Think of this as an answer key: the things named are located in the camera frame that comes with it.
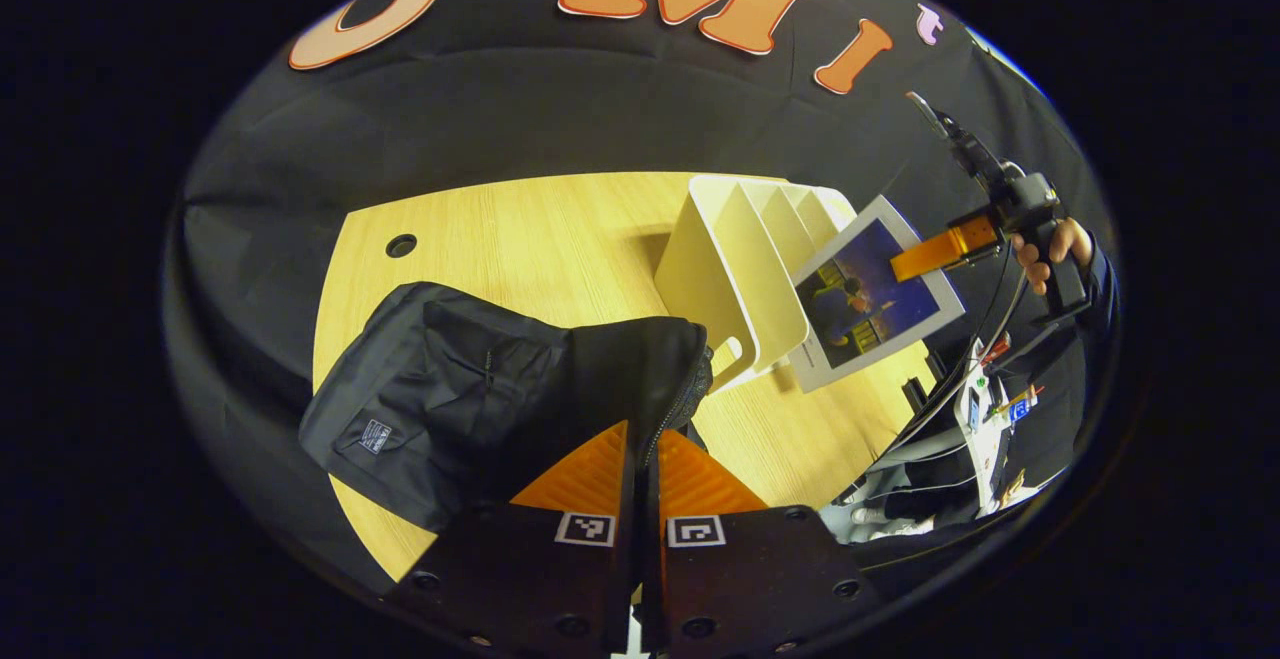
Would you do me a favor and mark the black schoolbag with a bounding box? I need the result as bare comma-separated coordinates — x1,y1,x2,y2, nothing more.
298,281,714,532

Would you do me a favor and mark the white board with electronics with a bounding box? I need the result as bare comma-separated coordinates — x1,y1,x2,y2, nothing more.
955,339,1046,518

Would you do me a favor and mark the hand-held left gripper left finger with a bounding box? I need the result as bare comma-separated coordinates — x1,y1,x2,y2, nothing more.
385,419,641,659

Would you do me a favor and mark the white bookshelf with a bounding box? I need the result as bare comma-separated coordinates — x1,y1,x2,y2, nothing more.
655,174,861,395

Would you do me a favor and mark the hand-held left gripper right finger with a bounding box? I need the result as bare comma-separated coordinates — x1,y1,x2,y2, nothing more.
640,426,883,659

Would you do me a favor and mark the white book with blue cover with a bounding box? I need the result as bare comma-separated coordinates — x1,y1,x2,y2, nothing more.
787,195,967,394

